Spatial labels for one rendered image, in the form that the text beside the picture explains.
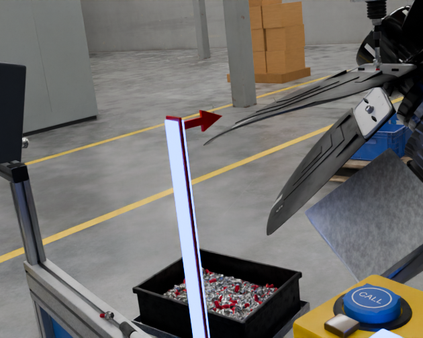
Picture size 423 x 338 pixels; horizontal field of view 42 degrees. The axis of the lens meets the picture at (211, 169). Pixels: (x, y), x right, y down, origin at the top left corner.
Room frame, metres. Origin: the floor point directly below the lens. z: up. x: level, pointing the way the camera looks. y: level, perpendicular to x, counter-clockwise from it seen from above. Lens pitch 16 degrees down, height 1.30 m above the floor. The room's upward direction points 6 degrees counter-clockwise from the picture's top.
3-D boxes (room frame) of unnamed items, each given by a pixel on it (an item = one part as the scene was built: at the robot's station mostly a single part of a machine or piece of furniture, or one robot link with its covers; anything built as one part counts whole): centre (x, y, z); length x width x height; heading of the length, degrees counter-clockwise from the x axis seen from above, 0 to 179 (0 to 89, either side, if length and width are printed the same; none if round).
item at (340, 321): (0.33, -0.08, 1.08); 0.02 x 0.02 x 0.01; 36
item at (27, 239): (0.98, 0.36, 0.96); 0.03 x 0.03 x 0.20; 36
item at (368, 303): (0.35, -0.11, 1.08); 0.04 x 0.04 x 0.02
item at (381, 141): (3.89, -1.28, 0.25); 0.60 x 0.41 x 0.22; 141
